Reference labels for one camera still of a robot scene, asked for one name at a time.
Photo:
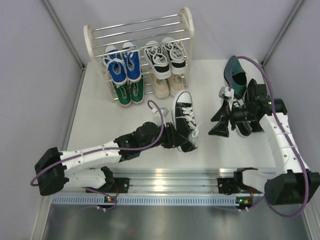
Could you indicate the white metal shoe rack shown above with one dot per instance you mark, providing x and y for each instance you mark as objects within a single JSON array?
[{"x": 178, "y": 26}]

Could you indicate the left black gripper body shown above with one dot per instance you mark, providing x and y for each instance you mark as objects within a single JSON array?
[{"x": 167, "y": 139}]

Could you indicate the aluminium mounting rail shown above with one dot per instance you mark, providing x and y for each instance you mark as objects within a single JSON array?
[{"x": 225, "y": 181}]

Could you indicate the teal heel shoe upper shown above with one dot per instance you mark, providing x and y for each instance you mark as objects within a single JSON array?
[{"x": 235, "y": 76}]

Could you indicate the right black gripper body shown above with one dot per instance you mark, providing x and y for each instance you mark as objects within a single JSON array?
[{"x": 239, "y": 114}]

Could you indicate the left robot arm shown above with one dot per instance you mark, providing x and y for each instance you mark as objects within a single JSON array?
[{"x": 88, "y": 168}]

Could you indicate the teal heel shoe lower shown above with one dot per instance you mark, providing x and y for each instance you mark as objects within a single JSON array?
[{"x": 249, "y": 96}]

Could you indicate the teal heel shoe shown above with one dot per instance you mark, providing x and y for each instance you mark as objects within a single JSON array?
[
  {"x": 235, "y": 76},
  {"x": 249, "y": 96}
]

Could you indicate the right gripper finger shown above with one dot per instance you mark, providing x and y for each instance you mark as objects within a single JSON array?
[
  {"x": 222, "y": 112},
  {"x": 220, "y": 129}
]

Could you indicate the perforated cable tray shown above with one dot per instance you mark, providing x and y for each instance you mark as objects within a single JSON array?
[{"x": 147, "y": 200}]

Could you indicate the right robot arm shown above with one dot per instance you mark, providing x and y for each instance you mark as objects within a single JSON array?
[{"x": 293, "y": 182}]

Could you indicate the black white sneaker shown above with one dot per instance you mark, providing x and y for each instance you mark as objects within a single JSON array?
[
  {"x": 157, "y": 60},
  {"x": 174, "y": 51}
]

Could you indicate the blue sneaker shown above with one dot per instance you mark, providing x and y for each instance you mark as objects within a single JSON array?
[
  {"x": 131, "y": 57},
  {"x": 114, "y": 65}
]

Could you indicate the green sneaker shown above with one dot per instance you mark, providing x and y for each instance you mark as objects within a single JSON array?
[
  {"x": 122, "y": 92},
  {"x": 136, "y": 90}
]

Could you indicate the beige lace sneaker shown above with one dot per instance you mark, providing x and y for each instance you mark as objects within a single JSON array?
[
  {"x": 159, "y": 86},
  {"x": 176, "y": 84}
]

